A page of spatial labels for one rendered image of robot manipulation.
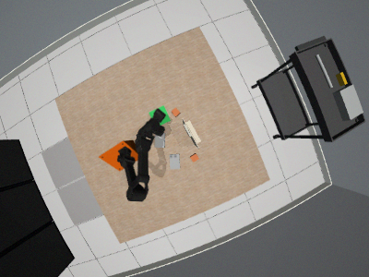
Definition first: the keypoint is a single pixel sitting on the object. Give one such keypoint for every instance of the green square marker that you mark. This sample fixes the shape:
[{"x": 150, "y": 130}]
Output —
[{"x": 165, "y": 119}]

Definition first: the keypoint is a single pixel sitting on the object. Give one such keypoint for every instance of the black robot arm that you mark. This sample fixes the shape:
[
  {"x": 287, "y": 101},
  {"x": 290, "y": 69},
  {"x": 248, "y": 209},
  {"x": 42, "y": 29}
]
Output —
[{"x": 135, "y": 191}]

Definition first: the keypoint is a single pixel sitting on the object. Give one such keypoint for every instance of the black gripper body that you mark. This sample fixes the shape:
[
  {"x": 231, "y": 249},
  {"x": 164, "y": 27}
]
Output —
[{"x": 158, "y": 115}]

